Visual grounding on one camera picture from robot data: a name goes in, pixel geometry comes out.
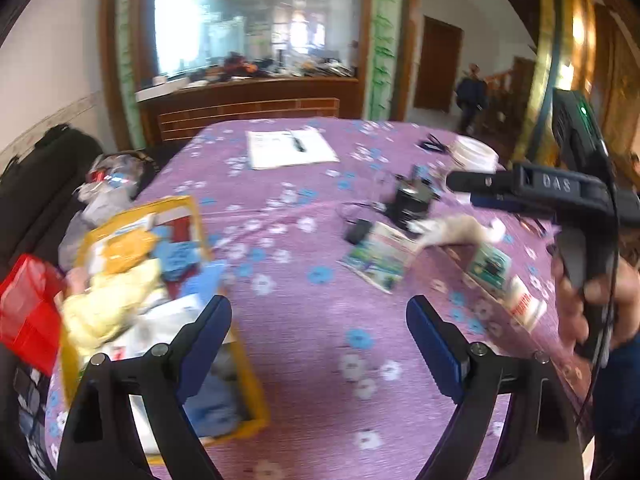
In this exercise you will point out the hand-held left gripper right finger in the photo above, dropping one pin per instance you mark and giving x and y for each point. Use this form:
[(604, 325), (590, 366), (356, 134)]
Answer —
[(435, 345)]

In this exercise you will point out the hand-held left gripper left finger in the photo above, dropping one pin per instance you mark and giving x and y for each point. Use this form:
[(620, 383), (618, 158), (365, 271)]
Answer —
[(205, 345)]

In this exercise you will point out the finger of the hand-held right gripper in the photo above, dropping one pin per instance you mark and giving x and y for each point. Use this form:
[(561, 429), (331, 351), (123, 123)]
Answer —
[(500, 202), (480, 181)]

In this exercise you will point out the cream plush packet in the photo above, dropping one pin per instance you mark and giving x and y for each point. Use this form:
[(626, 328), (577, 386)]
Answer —
[(460, 230)]

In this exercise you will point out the yellow plastic basket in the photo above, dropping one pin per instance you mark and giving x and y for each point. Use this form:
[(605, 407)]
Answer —
[(255, 395)]

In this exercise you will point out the white packet with red print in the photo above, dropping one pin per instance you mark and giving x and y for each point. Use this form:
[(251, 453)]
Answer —
[(522, 305)]

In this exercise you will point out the green and white packet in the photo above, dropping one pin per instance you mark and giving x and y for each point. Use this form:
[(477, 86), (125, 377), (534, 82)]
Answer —
[(382, 257)]

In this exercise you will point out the light yellow cloth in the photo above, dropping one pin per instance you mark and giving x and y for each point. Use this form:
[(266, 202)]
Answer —
[(105, 310)]

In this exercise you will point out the yellow pouch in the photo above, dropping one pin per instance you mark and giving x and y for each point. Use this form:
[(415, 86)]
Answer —
[(125, 252)]

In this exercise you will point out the pink fluffy cloth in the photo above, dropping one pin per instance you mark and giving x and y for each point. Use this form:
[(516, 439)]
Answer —
[(77, 280)]

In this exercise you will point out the person's right hand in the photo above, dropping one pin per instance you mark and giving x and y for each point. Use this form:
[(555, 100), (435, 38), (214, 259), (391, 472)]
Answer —
[(567, 305)]

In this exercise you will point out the white plastic jar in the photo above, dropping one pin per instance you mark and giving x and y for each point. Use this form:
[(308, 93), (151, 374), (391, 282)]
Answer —
[(472, 152)]

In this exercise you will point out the white plastic packet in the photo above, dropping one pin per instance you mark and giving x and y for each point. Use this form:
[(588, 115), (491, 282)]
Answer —
[(165, 320)]

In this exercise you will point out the light blue cloth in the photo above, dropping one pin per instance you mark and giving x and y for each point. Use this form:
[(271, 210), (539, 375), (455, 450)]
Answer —
[(215, 402)]

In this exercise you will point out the black electric motor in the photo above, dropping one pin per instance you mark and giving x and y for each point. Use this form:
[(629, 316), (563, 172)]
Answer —
[(412, 202)]

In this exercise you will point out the wooden stair railing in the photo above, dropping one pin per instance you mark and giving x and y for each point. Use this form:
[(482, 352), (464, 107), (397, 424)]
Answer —
[(505, 90)]

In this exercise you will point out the purple floral tablecloth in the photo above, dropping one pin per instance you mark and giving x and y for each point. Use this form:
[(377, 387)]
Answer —
[(310, 310)]

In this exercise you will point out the brown wooden door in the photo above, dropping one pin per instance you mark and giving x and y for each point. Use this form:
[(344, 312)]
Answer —
[(437, 65)]

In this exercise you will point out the black power adapter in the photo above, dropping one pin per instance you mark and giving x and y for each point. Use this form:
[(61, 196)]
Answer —
[(357, 232)]

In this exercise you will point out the gold pillar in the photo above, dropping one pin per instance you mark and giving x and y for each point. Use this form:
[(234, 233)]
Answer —
[(545, 60)]

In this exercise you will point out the red plastic bag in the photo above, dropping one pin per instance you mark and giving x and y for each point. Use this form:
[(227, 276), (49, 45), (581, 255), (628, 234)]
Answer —
[(30, 310)]

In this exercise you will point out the clear plastic bag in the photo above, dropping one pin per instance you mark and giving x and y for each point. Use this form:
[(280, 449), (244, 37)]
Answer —
[(107, 185)]

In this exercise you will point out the person's blue pants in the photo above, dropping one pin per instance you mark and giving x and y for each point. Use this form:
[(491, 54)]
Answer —
[(617, 410)]

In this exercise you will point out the white notepad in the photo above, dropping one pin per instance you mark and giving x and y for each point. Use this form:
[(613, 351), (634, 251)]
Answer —
[(280, 152)]

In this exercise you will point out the black bag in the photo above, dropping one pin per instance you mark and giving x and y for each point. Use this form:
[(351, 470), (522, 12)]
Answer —
[(45, 175)]

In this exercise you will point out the wooden mirror cabinet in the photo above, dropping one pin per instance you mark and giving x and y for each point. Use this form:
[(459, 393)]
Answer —
[(250, 100)]

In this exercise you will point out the green bamboo wall painting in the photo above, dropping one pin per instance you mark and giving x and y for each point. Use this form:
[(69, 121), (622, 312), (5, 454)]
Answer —
[(385, 50)]

